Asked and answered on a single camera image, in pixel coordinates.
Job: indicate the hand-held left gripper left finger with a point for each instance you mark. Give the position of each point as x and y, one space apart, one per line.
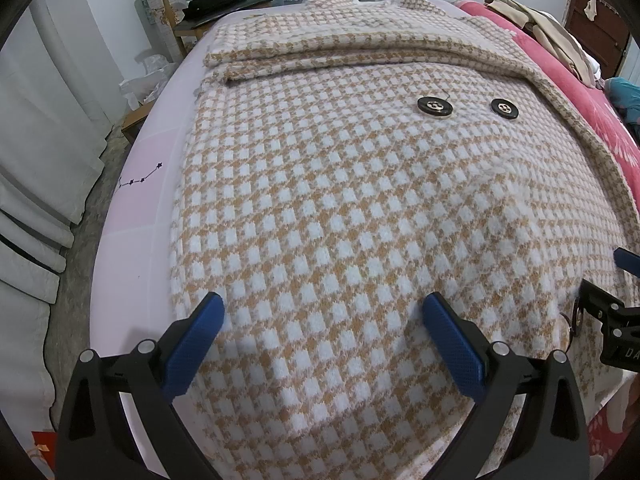
195 350

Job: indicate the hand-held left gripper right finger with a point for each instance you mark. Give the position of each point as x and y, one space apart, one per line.
452 350

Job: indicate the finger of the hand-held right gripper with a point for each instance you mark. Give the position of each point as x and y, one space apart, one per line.
627 262
602 305

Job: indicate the beige white houndstooth coat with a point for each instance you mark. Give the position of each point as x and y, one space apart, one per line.
350 200

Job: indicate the beige clothes pile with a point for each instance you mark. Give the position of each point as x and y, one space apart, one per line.
550 30

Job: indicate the bed with pink sheet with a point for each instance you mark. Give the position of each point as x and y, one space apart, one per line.
140 210

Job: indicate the teal printed cloth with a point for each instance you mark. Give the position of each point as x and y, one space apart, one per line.
625 95

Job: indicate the red paper bag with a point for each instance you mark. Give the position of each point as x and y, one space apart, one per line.
45 447

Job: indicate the pink floral blanket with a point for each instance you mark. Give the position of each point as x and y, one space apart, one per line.
565 65

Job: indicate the brown wooden door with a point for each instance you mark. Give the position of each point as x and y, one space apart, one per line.
595 35

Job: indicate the small wooden stool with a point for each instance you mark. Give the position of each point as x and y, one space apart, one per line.
132 120

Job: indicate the white curtain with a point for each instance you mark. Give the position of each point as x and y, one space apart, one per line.
40 135

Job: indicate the white plastic bag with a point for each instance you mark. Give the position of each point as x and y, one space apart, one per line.
150 80

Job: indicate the black cloth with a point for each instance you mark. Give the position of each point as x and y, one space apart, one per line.
215 0

